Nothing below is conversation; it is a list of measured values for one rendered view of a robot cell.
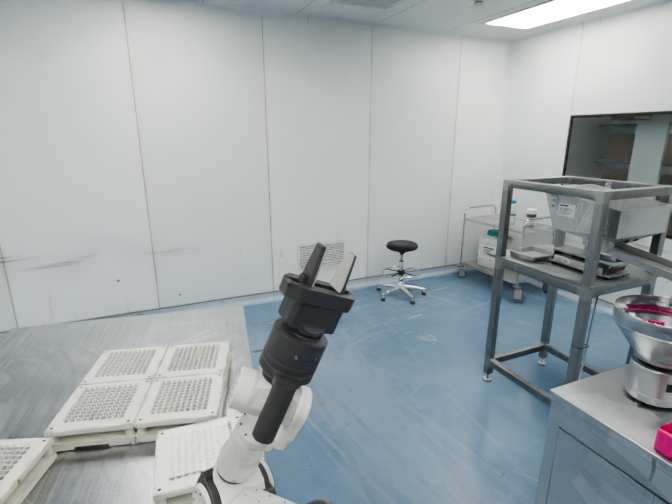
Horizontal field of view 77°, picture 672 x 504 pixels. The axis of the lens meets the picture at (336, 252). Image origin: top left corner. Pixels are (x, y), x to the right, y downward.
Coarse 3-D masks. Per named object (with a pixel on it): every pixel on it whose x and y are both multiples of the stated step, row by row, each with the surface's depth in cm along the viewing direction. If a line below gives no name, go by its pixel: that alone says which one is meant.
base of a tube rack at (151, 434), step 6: (222, 396) 147; (222, 402) 144; (222, 408) 142; (162, 426) 132; (168, 426) 132; (174, 426) 132; (180, 426) 132; (150, 432) 129; (156, 432) 129; (138, 438) 128; (144, 438) 128; (150, 438) 128
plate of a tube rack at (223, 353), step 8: (192, 344) 174; (200, 344) 174; (208, 344) 174; (216, 344) 174; (224, 344) 174; (168, 352) 167; (224, 352) 167; (168, 360) 161; (184, 360) 161; (224, 360) 161; (160, 368) 156; (176, 368) 156; (208, 368) 156; (216, 368) 156; (224, 368) 156; (160, 376) 151; (168, 376) 151; (176, 376) 151
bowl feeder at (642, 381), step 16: (640, 304) 179; (656, 304) 174; (624, 320) 160; (640, 320) 154; (656, 320) 175; (640, 336) 155; (656, 336) 150; (640, 352) 162; (656, 352) 155; (640, 368) 164; (656, 368) 161; (640, 384) 165; (656, 384) 161; (640, 400) 166; (656, 400) 162
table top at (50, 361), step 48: (48, 336) 196; (96, 336) 196; (144, 336) 196; (192, 336) 196; (240, 336) 196; (0, 384) 158; (48, 384) 158; (0, 432) 133; (48, 480) 114; (96, 480) 114; (144, 480) 114
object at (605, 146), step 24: (576, 120) 451; (600, 120) 428; (624, 120) 406; (648, 120) 387; (576, 144) 454; (600, 144) 430; (624, 144) 409; (648, 144) 389; (576, 168) 457; (600, 168) 433; (624, 168) 411; (648, 168) 392
